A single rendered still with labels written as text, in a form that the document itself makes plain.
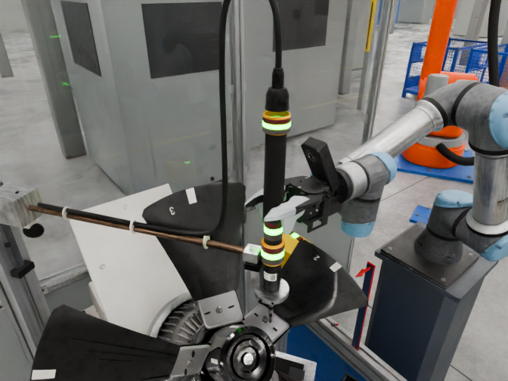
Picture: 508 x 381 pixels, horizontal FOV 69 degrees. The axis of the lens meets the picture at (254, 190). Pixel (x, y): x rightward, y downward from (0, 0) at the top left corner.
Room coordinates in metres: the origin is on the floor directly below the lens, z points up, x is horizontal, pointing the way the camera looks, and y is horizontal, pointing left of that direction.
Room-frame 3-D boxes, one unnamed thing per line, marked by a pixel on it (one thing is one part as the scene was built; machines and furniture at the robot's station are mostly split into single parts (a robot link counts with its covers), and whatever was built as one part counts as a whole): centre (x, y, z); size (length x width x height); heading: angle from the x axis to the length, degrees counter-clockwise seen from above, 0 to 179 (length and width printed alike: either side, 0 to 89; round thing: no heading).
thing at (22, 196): (0.74, 0.56, 1.39); 0.10 x 0.07 x 0.09; 72
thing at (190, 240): (0.64, 0.26, 1.39); 0.54 x 0.01 x 0.01; 72
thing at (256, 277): (0.55, -0.03, 1.35); 0.09 x 0.07 x 0.10; 72
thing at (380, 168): (0.72, -0.25, 1.48); 0.11 x 0.08 x 0.09; 127
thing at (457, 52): (7.05, -3.55, 0.49); 1.27 x 0.88 x 0.98; 127
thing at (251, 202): (0.58, -0.02, 1.48); 0.09 x 0.03 x 0.06; 116
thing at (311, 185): (0.62, -0.12, 1.48); 0.12 x 0.08 x 0.09; 127
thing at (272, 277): (0.55, -0.03, 1.50); 0.04 x 0.04 x 0.46
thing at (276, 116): (0.55, -0.03, 1.65); 0.04 x 0.04 x 0.03
